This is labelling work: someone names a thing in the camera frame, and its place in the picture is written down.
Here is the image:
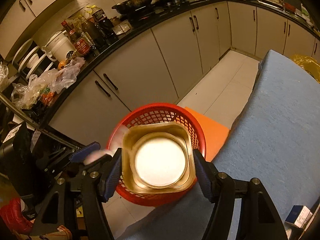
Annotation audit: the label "yellow plastic bag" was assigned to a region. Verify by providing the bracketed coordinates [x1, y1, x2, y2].
[290, 54, 320, 83]

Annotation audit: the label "person left hand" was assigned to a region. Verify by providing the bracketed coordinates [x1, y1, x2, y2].
[1, 198, 33, 235]

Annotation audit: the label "pink tissue packet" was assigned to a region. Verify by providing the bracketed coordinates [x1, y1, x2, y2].
[83, 125, 129, 165]

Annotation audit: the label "white electric kettle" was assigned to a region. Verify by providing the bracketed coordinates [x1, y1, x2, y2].
[41, 30, 75, 62]

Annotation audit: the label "blue table cloth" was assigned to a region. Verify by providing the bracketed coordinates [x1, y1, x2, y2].
[121, 50, 319, 239]

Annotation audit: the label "black white small box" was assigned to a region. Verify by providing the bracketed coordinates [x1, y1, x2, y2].
[285, 205, 313, 229]

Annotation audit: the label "dark sauce bottle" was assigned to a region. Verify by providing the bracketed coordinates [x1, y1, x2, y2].
[91, 5, 119, 45]

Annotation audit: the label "yellow square plastic cup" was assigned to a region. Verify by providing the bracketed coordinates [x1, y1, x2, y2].
[120, 121, 196, 194]

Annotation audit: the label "red plastic mesh basket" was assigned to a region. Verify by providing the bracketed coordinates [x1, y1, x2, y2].
[106, 103, 206, 206]

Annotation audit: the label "clear plastic bags on counter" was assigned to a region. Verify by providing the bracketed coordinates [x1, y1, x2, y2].
[11, 57, 85, 109]

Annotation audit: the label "black wok with handle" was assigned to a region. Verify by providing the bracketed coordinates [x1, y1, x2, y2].
[112, 0, 152, 15]

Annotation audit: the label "grey base cabinets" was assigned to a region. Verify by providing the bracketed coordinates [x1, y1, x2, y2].
[48, 0, 319, 145]

